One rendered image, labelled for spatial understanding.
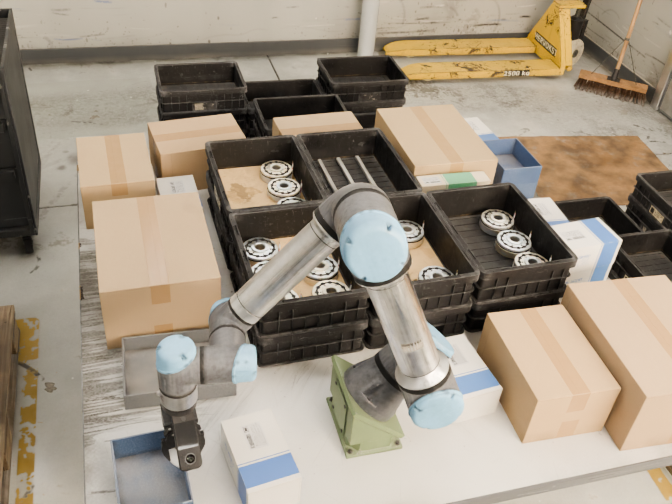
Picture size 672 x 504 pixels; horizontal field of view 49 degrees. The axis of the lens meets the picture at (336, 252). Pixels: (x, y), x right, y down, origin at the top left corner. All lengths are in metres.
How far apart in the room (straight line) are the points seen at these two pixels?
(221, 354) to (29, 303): 1.92
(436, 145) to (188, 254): 1.00
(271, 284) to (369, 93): 2.31
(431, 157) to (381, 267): 1.23
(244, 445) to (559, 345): 0.82
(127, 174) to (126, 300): 0.59
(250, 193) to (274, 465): 0.99
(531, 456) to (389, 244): 0.80
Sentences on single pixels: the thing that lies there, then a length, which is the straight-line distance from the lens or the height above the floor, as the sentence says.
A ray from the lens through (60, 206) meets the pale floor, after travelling 3.85.
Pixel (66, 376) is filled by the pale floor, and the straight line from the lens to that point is 2.98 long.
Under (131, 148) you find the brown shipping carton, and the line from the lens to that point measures 2.55.
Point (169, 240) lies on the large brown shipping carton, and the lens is 2.06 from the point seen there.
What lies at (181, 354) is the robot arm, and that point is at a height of 1.11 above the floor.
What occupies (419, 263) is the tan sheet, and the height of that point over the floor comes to 0.83.
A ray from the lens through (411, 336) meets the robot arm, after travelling 1.46.
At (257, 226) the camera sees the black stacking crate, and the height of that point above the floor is 0.88.
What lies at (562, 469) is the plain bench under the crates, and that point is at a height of 0.70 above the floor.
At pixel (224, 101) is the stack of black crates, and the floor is 0.53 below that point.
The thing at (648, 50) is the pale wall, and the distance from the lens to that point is 5.63.
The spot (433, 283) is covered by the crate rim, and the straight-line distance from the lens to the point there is 1.94.
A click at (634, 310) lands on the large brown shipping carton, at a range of 2.09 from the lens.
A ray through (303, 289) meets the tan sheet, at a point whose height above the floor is 0.83.
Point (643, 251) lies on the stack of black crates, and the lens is 3.27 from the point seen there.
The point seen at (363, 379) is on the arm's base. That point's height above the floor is 0.89.
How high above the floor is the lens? 2.15
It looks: 38 degrees down
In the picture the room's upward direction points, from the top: 6 degrees clockwise
